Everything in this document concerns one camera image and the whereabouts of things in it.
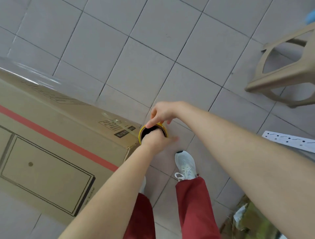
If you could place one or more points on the person's left hand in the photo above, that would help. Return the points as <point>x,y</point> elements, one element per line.
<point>156,142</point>

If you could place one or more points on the person's right hand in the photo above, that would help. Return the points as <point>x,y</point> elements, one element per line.
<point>163,110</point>

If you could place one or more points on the person's left fingers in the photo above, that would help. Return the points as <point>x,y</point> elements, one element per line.
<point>173,139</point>

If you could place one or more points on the person's right fingers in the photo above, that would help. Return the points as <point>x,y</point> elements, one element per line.
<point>153,121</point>

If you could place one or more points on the yellow tape roll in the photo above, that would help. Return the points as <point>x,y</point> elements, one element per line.
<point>145,131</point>

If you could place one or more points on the person's right forearm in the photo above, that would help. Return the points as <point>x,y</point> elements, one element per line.
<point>248,157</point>

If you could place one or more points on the person's left forearm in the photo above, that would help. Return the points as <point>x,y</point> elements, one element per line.
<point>110,194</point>

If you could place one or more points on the white right sneaker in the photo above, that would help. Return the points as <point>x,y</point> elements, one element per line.
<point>185,165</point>

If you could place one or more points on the white sneaker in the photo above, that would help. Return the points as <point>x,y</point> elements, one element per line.
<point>185,165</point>
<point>143,184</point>

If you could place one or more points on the white left sneaker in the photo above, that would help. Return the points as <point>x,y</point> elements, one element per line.
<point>143,184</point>

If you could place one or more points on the red right trouser leg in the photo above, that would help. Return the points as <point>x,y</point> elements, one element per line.
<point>196,209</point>

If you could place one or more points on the red trouser leg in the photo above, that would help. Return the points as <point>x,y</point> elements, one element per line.
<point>140,219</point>
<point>196,209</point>

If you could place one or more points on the red left trouser leg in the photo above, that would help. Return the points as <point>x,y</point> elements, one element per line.
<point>140,219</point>

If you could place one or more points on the large brown cardboard box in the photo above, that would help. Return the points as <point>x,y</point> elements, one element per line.
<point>54,147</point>

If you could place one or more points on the crumpled packaging scraps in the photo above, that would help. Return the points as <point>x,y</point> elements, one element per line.
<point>251,221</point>

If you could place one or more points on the white perforated strip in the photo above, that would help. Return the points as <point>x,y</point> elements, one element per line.
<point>288,140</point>

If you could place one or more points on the beige plastic stool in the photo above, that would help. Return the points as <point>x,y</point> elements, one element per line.
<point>290,73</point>

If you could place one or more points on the blue object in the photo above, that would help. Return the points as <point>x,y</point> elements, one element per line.
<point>310,16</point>

